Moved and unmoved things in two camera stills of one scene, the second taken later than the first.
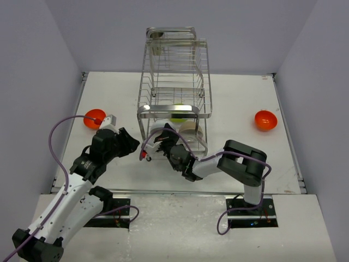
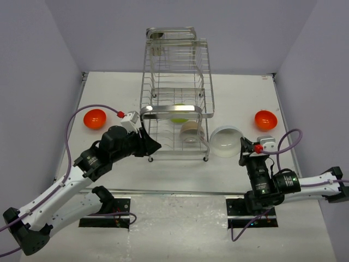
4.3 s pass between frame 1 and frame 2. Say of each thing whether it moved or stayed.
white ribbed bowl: moved
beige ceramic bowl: stayed
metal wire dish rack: stayed
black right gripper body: moved
